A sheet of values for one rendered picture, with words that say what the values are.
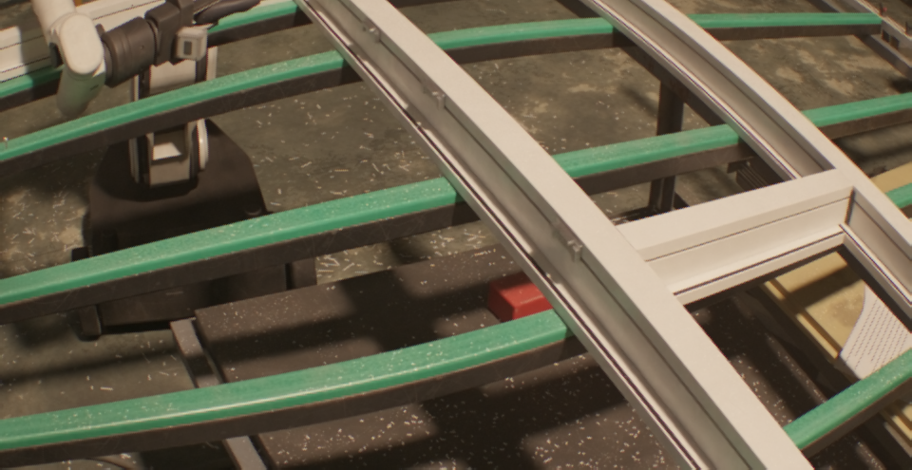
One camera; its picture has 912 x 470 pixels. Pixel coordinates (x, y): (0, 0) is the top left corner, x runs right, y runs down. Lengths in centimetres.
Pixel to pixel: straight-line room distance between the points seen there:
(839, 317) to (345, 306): 73
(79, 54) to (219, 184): 123
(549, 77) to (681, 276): 236
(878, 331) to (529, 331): 69
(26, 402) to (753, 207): 164
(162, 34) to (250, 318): 41
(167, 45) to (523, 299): 59
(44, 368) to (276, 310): 100
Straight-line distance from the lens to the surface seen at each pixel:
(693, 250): 116
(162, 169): 248
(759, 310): 206
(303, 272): 240
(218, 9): 161
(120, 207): 260
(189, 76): 223
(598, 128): 326
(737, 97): 152
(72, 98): 151
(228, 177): 266
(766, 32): 198
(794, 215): 126
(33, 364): 245
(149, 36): 152
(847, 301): 165
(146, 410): 101
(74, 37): 149
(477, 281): 163
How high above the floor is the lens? 155
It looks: 33 degrees down
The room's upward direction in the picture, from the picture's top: 3 degrees clockwise
